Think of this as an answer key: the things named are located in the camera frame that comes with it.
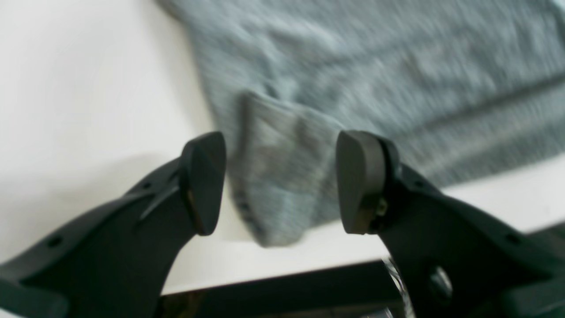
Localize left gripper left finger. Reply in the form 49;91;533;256
0;132;226;318

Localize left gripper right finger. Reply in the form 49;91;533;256
335;130;564;318

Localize grey T-shirt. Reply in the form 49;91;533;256
159;0;565;247

